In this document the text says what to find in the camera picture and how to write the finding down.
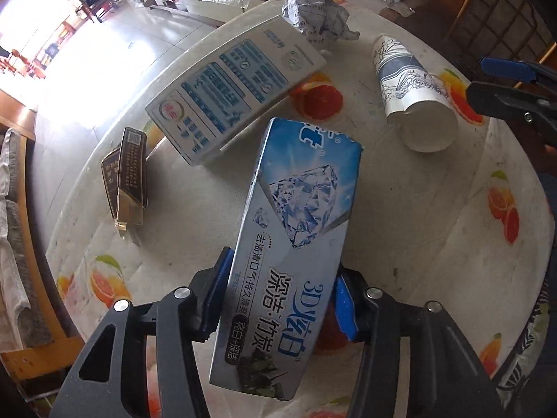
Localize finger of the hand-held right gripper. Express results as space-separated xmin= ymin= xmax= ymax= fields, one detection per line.
xmin=481 ymin=56 xmax=557 ymax=92
xmin=465 ymin=80 xmax=557 ymax=146

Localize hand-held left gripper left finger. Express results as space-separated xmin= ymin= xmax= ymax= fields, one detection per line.
xmin=48 ymin=246 xmax=234 ymax=418

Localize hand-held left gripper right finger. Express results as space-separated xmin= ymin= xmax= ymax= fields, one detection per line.
xmin=331 ymin=265 xmax=501 ymax=418

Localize blue toothpaste box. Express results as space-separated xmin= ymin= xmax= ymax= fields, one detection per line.
xmin=209 ymin=117 xmax=364 ymax=401

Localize wooden lattice chair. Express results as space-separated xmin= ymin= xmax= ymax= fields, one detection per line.
xmin=444 ymin=0 xmax=557 ymax=79

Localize blue patterned paper cup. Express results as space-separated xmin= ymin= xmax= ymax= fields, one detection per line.
xmin=372 ymin=34 xmax=460 ymax=153

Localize fruit print tablecloth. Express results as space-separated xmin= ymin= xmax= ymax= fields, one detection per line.
xmin=32 ymin=0 xmax=553 ymax=418

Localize gold brown small box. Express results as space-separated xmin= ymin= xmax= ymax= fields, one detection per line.
xmin=101 ymin=127 xmax=149 ymax=231

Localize crumpled printed paper ball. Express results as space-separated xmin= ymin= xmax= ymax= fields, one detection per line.
xmin=282 ymin=0 xmax=360 ymax=51

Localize white box with blue print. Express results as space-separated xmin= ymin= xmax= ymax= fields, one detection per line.
xmin=144 ymin=14 xmax=328 ymax=167

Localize wooden sofa with striped cover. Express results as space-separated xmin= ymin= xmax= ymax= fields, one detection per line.
xmin=0 ymin=104 xmax=83 ymax=401

